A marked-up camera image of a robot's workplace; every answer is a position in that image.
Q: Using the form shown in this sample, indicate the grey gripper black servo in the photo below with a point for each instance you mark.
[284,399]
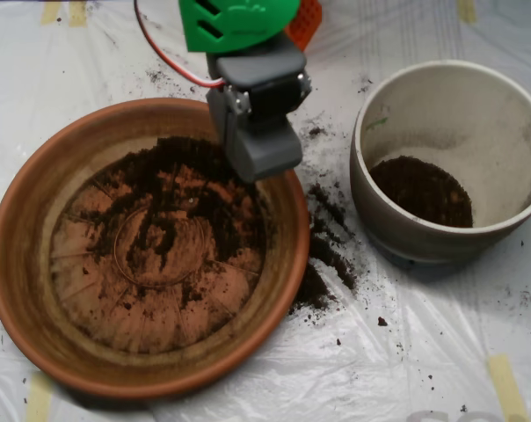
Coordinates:
[265,94]

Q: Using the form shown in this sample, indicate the dark soil pile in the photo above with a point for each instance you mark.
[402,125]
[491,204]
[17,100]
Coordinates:
[191,154]

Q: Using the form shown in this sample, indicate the dark soil heap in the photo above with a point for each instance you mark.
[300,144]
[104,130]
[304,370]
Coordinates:
[419,193]

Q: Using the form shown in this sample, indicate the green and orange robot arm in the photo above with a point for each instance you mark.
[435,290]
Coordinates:
[248,22]

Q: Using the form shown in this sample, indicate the spilled dark soil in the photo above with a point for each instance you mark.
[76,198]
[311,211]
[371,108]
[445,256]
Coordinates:
[314,285]

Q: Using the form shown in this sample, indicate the white plant pot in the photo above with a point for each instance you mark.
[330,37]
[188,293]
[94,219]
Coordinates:
[445,114]

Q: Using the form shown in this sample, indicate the small dark red fragment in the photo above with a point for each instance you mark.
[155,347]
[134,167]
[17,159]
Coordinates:
[382,322]

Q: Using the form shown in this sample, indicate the terracotta plant saucer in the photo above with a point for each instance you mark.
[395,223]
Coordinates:
[28,264]

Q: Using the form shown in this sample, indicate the beige masking tape strip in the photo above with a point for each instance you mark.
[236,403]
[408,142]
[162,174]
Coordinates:
[77,15]
[50,13]
[507,387]
[39,400]
[467,11]

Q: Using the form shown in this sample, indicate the clear plastic sheet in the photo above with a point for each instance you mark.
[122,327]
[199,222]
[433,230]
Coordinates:
[424,351]

